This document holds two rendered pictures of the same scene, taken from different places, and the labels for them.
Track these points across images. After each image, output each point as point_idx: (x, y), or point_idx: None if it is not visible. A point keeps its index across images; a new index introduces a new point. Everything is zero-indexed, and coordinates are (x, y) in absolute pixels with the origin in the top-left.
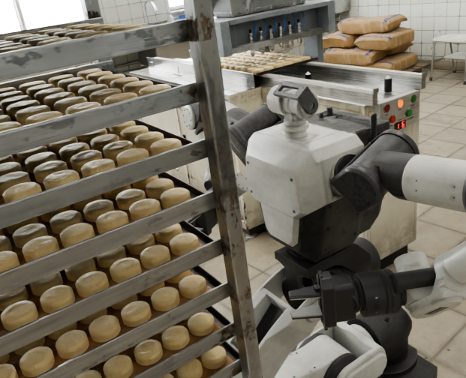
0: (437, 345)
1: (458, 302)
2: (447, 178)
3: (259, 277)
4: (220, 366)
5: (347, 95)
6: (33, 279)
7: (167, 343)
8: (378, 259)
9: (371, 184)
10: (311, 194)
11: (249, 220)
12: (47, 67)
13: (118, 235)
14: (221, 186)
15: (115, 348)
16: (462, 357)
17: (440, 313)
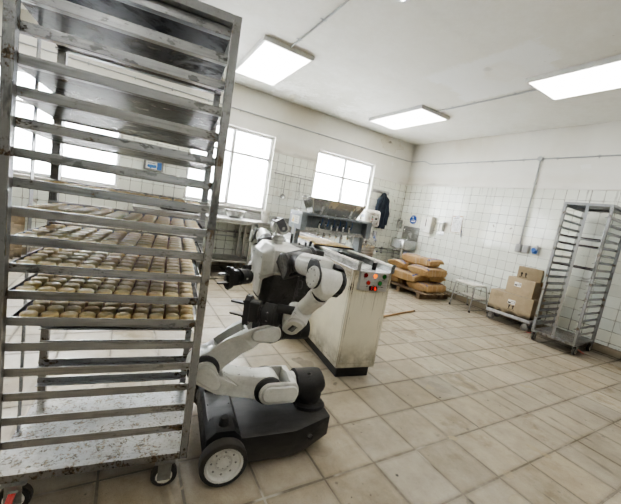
0: (349, 419)
1: (300, 324)
2: (307, 259)
3: (275, 355)
4: None
5: (348, 263)
6: (116, 226)
7: (165, 295)
8: (308, 329)
9: (285, 260)
10: (267, 266)
11: None
12: (154, 152)
13: (157, 226)
14: (208, 226)
15: (137, 276)
16: (358, 430)
17: (362, 407)
